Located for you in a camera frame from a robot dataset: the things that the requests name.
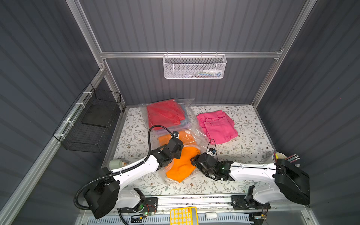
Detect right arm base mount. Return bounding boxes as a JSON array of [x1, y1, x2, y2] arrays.
[[230, 185, 271, 210]]

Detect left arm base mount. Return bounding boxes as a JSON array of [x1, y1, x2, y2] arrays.
[[115, 188, 158, 215]]

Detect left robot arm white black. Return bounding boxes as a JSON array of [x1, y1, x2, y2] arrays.
[[80, 137, 183, 219]]

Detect clear plastic vacuum bag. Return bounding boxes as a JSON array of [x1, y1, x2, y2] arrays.
[[138, 98, 209, 183]]

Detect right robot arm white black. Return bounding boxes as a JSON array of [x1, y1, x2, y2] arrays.
[[190, 153, 310, 209]]

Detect small white box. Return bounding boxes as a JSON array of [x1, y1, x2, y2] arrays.
[[205, 212, 218, 219]]

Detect grey blue folded garment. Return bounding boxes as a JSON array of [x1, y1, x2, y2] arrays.
[[168, 105, 191, 132]]

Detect white wire mesh basket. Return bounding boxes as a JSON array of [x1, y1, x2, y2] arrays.
[[162, 53, 227, 79]]

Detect pink trousers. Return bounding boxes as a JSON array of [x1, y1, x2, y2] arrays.
[[196, 110, 238, 144]]

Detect left black corrugated cable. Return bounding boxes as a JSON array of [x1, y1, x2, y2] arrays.
[[73, 125, 176, 211]]

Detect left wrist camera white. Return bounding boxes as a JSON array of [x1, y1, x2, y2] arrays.
[[172, 131, 179, 138]]

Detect red folded garment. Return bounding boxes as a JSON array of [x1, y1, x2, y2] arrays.
[[146, 99, 185, 128]]

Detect cup with pens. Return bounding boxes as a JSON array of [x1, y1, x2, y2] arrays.
[[272, 152, 301, 167]]

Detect orange trousers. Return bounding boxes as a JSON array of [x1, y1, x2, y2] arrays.
[[165, 130, 201, 183]]

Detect yellow calculator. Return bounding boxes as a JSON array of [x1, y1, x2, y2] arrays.
[[170, 206, 198, 225]]

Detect pale green vacuum pump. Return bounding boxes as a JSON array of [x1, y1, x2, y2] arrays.
[[109, 159, 127, 170]]

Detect white bottle in basket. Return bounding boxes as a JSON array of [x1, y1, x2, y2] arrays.
[[203, 69, 223, 77]]

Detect black wire mesh basket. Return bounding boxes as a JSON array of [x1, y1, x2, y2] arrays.
[[53, 86, 122, 153]]

